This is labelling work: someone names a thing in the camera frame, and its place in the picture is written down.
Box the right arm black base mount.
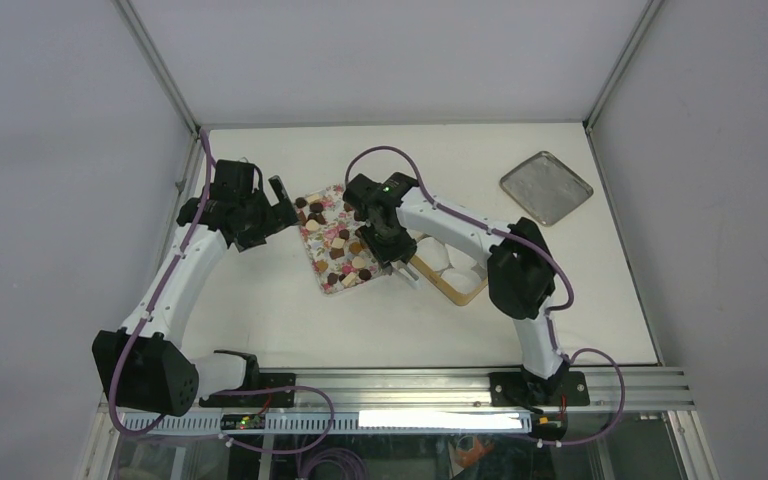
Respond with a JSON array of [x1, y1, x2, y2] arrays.
[[488, 370, 591, 408]]

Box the floral rectangular tray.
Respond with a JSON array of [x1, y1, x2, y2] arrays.
[[293, 183, 384, 295]]

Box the white rectangular chocolate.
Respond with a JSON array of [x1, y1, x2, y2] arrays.
[[340, 272, 357, 288]]

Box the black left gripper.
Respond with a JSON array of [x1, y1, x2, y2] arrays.
[[235, 176, 299, 251]]

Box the silver square tin lid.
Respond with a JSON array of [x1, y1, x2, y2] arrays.
[[499, 150, 594, 227]]

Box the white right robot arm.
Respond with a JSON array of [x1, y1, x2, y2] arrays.
[[343, 172, 570, 405]]

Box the white slotted cable duct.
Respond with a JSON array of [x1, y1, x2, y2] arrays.
[[151, 409, 532, 436]]

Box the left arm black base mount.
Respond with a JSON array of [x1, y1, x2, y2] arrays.
[[195, 350, 297, 408]]

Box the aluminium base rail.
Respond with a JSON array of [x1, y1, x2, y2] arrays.
[[195, 366, 696, 413]]

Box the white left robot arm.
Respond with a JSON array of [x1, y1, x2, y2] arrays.
[[92, 160, 299, 417]]

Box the white paper cup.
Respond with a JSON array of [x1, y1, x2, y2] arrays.
[[416, 237, 451, 272], [446, 245, 484, 271], [441, 268, 483, 295]]

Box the gold square tin box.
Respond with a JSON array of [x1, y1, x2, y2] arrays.
[[410, 234, 488, 306]]

